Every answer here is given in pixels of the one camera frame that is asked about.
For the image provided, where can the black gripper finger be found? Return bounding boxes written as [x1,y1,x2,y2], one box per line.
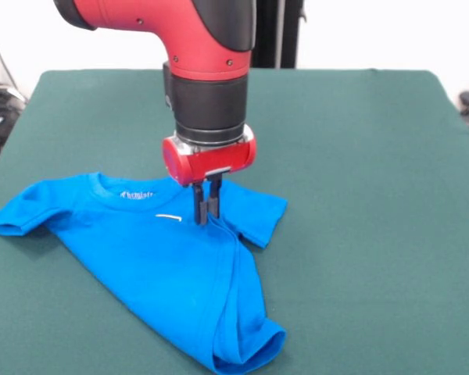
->
[192,182,210,227]
[209,173,224,220]

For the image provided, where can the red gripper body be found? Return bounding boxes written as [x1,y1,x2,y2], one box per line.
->
[162,124,258,188]

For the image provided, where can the blue laundry item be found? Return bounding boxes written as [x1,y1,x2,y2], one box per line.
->
[0,171,289,375]

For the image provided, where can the dark green table cloth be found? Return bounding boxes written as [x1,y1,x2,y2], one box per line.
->
[0,68,469,375]

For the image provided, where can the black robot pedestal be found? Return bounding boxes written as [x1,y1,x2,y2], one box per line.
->
[252,0,306,70]

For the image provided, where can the grey cable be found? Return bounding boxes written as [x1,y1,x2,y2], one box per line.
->
[0,33,28,105]

